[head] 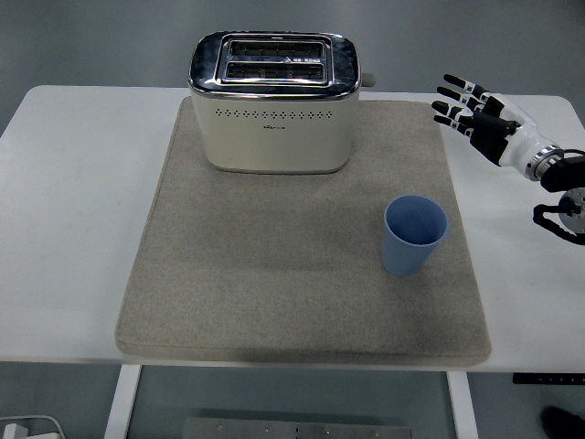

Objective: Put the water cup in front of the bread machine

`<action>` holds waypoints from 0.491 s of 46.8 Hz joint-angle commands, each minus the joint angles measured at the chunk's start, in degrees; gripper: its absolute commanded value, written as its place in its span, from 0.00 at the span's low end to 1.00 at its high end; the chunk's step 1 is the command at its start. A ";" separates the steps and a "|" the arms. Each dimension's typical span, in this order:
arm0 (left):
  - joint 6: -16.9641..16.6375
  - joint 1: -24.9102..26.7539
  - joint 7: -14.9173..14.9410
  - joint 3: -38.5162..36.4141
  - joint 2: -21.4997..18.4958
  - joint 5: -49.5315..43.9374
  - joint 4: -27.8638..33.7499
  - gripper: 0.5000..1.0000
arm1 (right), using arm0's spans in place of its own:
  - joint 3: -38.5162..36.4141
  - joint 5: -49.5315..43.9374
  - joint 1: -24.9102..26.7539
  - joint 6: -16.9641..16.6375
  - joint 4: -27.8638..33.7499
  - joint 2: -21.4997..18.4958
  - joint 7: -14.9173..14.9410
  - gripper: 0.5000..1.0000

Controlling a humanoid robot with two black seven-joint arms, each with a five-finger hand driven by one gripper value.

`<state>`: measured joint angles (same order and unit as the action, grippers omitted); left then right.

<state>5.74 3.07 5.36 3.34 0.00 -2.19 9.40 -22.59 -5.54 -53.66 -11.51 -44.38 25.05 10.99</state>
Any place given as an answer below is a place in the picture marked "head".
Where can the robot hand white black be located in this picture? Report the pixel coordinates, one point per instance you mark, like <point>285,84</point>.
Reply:
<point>521,137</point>

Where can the blue ribbed cup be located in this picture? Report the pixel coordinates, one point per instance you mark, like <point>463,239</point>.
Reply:
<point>404,256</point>

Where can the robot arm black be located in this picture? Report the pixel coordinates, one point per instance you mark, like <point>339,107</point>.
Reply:
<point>562,176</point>

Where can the black table control panel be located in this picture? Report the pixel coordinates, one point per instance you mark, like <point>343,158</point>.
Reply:
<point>548,378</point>

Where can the cream toaster chrome top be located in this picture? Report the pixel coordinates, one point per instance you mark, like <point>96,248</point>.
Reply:
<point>274,137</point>

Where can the white table leg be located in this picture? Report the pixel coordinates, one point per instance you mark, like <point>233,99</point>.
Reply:
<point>462,407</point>
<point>121,402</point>

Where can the beige felt mat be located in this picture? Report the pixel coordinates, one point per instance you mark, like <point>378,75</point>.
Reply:
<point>274,274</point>

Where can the black rounded object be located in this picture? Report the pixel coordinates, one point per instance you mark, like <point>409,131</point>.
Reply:
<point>564,425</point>

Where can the grey metal plate with screws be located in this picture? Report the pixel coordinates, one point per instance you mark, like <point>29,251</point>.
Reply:
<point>297,431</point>

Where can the small white box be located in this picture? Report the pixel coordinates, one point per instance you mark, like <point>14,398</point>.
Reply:
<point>13,432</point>

